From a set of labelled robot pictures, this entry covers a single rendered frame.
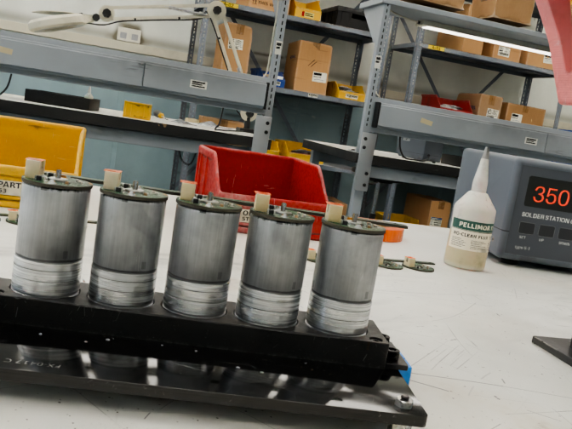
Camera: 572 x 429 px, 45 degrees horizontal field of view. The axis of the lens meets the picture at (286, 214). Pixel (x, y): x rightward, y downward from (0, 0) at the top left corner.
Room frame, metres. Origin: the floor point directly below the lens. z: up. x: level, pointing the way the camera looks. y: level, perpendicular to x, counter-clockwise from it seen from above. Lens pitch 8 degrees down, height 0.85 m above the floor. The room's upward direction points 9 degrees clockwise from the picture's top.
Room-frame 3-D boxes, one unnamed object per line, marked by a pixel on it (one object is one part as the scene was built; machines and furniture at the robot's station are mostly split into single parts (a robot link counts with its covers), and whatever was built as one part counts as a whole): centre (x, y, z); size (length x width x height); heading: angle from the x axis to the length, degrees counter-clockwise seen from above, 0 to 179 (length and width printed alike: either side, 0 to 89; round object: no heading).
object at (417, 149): (3.00, -0.53, 0.80); 0.15 x 0.12 x 0.10; 37
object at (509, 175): (0.67, -0.24, 0.80); 0.15 x 0.12 x 0.10; 5
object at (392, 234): (0.65, -0.08, 0.76); 0.06 x 0.06 x 0.01
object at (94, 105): (2.63, 0.91, 0.77); 0.24 x 0.16 x 0.04; 93
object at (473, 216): (0.56, -0.15, 0.80); 0.03 x 0.03 x 0.10
